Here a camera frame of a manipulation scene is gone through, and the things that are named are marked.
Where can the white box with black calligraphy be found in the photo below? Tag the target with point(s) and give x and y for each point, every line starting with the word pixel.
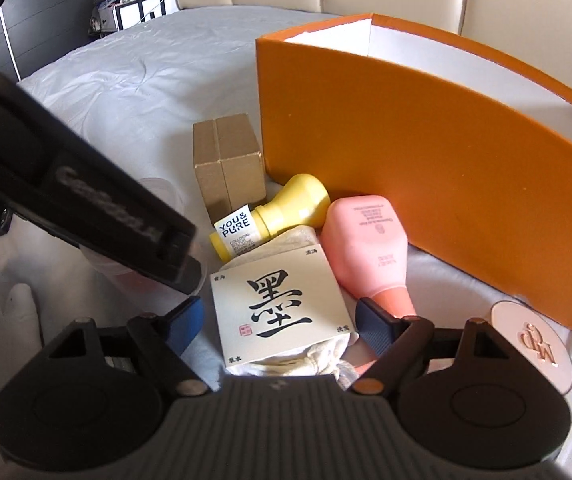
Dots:
pixel 276 310

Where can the pink round object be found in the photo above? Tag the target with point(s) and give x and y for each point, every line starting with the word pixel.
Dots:
pixel 161 195

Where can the dark wardrobe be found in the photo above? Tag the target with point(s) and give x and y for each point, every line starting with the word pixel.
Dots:
pixel 56 20

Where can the yellow bottle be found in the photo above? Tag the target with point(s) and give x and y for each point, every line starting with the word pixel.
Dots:
pixel 296 205

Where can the pink bottle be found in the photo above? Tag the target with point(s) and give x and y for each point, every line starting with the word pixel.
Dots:
pixel 365 245

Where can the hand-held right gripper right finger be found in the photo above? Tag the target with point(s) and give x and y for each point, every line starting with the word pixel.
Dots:
pixel 373 325

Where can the orange cardboard box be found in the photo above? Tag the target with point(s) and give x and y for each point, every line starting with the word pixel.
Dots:
pixel 390 160

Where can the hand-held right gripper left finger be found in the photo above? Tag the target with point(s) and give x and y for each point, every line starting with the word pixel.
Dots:
pixel 186 325

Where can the gold cylindrical block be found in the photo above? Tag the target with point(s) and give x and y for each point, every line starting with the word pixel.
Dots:
pixel 226 170

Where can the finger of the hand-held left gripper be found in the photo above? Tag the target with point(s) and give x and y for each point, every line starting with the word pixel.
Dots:
pixel 183 265

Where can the cluttered nightstand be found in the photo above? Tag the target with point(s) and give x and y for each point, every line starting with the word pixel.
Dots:
pixel 131 10

